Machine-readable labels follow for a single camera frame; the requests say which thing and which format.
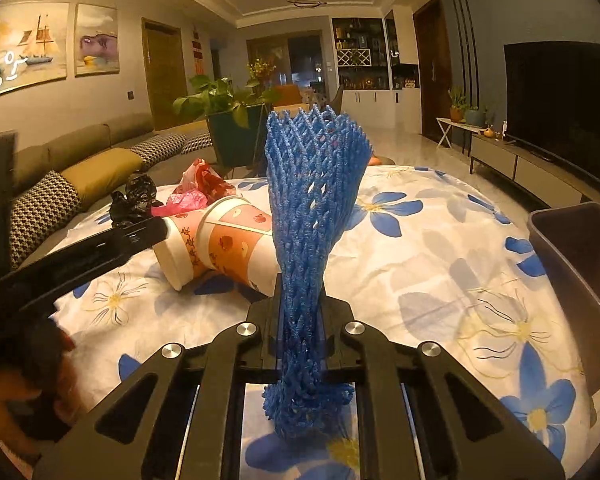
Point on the floral blue white tablecloth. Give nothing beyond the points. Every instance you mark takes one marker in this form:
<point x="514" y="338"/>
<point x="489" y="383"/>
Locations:
<point x="425" y="257"/>

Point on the person's left hand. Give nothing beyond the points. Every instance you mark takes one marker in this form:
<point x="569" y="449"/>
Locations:
<point x="40" y="399"/>

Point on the pink plastic bag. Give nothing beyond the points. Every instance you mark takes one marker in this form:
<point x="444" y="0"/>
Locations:
<point x="180" y="203"/>

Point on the dark entrance door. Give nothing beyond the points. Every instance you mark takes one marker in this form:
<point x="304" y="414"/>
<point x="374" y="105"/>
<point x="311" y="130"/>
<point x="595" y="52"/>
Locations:
<point x="435" y="68"/>

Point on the green potted plant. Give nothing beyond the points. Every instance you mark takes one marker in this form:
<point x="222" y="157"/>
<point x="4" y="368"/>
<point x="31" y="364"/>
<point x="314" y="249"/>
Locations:
<point x="236" y="117"/>

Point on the display cabinet shelving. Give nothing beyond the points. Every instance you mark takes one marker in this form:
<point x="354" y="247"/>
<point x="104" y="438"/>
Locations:
<point x="361" y="53"/>

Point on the black plastic bag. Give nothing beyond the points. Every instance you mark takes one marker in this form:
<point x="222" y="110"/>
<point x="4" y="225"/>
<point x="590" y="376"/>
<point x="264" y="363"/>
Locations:
<point x="135" y="203"/>

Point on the yellow cushion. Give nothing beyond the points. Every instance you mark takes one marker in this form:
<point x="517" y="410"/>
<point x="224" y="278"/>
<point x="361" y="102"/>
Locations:
<point x="100" y="174"/>

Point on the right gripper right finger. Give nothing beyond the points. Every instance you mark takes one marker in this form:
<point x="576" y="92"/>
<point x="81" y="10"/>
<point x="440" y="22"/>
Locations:
<point x="422" y="415"/>

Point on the sailboat painting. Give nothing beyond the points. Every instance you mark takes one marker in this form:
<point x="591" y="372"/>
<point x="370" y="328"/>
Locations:
<point x="33" y="43"/>

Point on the black television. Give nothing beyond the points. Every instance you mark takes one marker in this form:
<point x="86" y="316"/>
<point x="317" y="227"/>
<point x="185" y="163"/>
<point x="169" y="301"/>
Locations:
<point x="553" y="100"/>

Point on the wooden door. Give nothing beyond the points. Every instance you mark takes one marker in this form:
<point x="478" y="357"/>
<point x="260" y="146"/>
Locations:
<point x="165" y="71"/>

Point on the blue foam fruit net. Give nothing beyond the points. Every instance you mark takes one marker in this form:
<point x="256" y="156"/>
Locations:
<point x="316" y="161"/>

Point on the grey sectional sofa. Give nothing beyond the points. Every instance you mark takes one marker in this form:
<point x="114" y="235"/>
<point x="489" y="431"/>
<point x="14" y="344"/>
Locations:
<point x="166" y="153"/>

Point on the grey tv cabinet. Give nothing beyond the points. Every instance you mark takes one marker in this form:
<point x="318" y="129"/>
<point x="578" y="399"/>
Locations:
<point x="547" y="182"/>

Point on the houndstooth cushion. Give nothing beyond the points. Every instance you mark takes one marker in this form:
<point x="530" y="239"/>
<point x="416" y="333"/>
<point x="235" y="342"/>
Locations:
<point x="38" y="213"/>

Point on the small potted plants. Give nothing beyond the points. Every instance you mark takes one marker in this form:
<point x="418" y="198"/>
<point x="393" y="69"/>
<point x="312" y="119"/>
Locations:
<point x="462" y="111"/>

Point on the red plastic bag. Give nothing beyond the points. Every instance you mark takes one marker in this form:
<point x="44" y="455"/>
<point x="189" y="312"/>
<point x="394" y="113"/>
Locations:
<point x="202" y="177"/>

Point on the purple abstract painting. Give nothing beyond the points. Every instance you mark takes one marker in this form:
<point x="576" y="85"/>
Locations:
<point x="96" y="40"/>

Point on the grey trash bin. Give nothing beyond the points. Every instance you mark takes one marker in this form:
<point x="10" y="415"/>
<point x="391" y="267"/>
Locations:
<point x="567" y="241"/>

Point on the orange white paper cup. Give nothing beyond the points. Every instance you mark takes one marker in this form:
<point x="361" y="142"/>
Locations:
<point x="178" y="255"/>

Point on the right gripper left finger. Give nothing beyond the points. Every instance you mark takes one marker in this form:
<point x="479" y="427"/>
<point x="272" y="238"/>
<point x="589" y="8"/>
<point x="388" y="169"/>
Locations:
<point x="179" y="415"/>

